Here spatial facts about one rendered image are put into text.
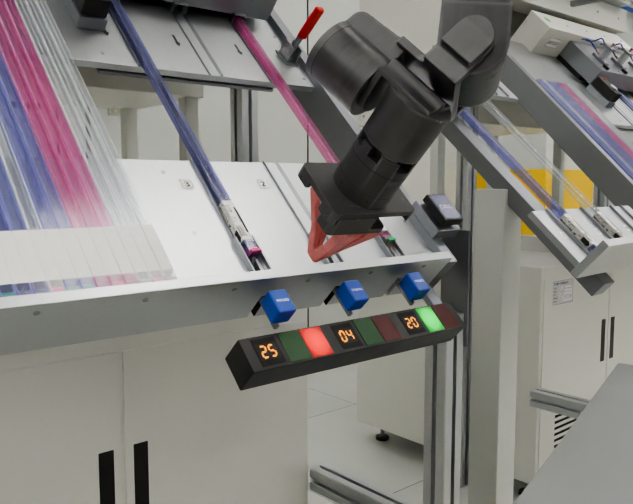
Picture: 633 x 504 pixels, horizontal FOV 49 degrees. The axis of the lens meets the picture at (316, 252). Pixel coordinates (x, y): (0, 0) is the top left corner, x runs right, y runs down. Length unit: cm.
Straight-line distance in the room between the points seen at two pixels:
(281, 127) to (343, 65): 266
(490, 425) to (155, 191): 76
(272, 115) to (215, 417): 225
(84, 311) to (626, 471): 47
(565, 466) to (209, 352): 63
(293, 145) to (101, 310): 268
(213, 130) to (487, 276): 199
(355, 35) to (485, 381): 81
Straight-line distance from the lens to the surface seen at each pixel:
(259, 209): 84
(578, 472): 61
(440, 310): 91
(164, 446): 110
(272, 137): 322
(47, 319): 64
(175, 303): 69
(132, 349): 103
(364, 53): 60
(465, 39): 58
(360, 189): 61
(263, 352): 71
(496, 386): 127
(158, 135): 290
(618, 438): 70
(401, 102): 57
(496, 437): 129
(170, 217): 77
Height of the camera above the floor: 83
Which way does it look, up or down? 6 degrees down
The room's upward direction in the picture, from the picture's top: straight up
